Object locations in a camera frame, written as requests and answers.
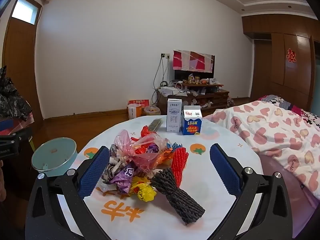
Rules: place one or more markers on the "purple foil wrapper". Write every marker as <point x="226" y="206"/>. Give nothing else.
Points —
<point x="125" y="177"/>

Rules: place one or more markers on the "wall socket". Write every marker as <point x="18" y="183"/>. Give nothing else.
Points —
<point x="165" y="55"/>

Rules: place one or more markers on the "black foam fruit net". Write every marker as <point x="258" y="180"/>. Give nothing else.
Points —
<point x="180" y="200"/>

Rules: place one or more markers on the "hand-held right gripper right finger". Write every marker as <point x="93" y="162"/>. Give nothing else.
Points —
<point x="225" y="172"/>

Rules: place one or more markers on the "blue foil wrapper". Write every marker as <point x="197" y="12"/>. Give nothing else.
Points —
<point x="175" y="145"/>

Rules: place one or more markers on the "orange wrapper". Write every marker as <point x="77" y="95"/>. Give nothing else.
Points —
<point x="163" y="156"/>

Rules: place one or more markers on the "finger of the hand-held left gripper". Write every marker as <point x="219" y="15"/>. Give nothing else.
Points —
<point x="17" y="135"/>

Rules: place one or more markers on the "wooden wardrobe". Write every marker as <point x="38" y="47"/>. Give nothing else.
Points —
<point x="277" y="62"/>

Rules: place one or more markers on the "white milk carton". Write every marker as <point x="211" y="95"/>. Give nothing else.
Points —
<point x="173" y="115"/>

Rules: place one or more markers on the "white mug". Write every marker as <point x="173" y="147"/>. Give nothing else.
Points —
<point x="212" y="81"/>

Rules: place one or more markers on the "wooden tv cabinet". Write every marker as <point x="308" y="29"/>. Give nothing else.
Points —
<point x="217" y="97"/>

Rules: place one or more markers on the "grey patterned wrapper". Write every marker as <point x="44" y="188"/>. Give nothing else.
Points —
<point x="112" y="170"/>

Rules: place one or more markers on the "clear bag with yellow contents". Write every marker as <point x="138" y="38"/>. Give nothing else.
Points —
<point x="152" y="110"/>

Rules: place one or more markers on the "dark flat snack packet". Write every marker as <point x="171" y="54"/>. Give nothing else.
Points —
<point x="154" y="125"/>

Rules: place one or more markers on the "pink cellophane bag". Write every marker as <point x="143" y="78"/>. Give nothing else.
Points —
<point x="125" y="142"/>

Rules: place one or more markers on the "black printed bag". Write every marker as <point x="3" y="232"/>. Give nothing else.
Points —
<point x="12" y="100"/>

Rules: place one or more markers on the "door transom window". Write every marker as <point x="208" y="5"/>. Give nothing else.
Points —
<point x="26" y="11"/>

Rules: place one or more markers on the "yellow plastic bag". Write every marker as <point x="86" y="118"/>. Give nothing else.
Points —
<point x="146" y="192"/>

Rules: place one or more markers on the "red plastic bag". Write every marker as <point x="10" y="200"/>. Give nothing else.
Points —
<point x="146" y="131"/>

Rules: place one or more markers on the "red pink patchwork cloth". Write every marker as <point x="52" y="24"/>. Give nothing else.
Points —
<point x="192" y="61"/>

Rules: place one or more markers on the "clear plastic bag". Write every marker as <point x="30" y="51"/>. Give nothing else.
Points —
<point x="161" y="142"/>

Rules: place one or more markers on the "light blue bin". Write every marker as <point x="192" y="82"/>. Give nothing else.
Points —
<point x="53" y="152"/>

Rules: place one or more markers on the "black television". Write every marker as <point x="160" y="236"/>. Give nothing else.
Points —
<point x="180" y="75"/>

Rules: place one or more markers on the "white printed tablecloth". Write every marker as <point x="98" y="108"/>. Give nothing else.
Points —
<point x="160" y="220"/>

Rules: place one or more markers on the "red foam fruit net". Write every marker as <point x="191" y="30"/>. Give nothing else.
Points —
<point x="178" y="165"/>

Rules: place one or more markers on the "orange cardboard box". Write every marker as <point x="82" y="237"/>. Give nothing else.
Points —
<point x="140" y="102"/>

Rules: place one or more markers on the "white orange paper bag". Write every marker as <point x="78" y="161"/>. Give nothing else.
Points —
<point x="133" y="112"/>

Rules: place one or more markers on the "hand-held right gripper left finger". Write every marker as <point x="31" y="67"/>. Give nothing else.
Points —
<point x="93" y="172"/>

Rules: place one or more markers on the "wooden door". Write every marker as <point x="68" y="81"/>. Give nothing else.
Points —
<point x="262" y="70"/>
<point x="22" y="67"/>

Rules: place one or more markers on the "red striped cloth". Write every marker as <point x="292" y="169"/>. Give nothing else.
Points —
<point x="22" y="123"/>

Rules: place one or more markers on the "white device box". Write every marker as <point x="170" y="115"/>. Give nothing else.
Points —
<point x="168" y="90"/>

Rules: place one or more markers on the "blue milk carton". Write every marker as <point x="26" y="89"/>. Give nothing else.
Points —
<point x="191" y="125"/>

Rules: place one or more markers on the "mauve bed sheet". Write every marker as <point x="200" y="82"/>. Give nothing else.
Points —
<point x="282" y="192"/>

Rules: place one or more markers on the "red paper decoration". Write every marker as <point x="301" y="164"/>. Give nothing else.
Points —
<point x="291" y="55"/>

